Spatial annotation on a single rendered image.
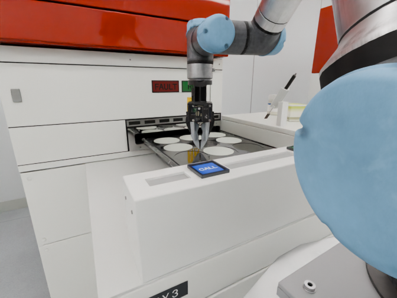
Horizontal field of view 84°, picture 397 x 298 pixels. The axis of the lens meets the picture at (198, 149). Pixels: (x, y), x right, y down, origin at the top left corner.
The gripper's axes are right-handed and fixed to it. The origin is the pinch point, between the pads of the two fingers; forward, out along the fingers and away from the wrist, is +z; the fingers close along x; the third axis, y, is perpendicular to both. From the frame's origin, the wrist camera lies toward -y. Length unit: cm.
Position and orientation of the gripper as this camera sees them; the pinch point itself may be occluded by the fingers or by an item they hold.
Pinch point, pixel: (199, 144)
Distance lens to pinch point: 71.7
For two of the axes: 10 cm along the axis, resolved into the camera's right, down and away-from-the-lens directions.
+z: 0.0, 9.6, 2.8
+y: -0.1, 2.8, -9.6
